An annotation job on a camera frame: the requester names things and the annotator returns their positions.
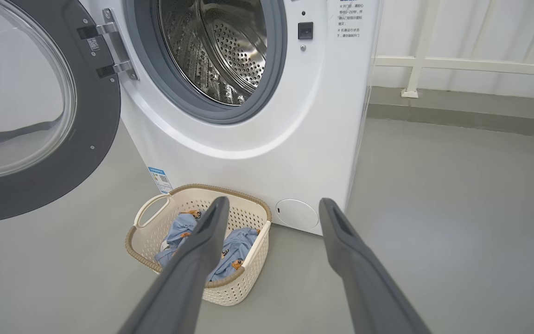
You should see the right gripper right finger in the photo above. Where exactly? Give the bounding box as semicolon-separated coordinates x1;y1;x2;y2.
318;198;431;334

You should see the white metal railing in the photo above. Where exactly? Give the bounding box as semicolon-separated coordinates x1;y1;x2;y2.
373;0;534;99

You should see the cream perforated laundry basket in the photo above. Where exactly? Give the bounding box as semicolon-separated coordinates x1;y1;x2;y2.
125;184;273;307

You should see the blue energy label sticker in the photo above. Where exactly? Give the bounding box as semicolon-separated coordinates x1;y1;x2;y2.
148;167;173;194

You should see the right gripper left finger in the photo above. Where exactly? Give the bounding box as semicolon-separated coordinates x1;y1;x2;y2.
118;196;231;334

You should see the metal door hinge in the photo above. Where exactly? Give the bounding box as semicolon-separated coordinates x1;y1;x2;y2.
77;8;139;81

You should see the Chinese text instruction label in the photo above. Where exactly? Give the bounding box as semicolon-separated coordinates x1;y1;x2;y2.
337;0;365;40

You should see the white front-load washing machine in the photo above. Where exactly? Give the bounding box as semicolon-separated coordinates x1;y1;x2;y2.
79;0;383;236

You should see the round white filter cover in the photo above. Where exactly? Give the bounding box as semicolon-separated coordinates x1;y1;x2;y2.
275;199;319;230

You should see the round dark washer door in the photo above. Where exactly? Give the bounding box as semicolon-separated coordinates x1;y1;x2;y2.
0;0;121;225

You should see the stainless steel washing machine drum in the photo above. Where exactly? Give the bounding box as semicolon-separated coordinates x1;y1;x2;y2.
158;0;267;106

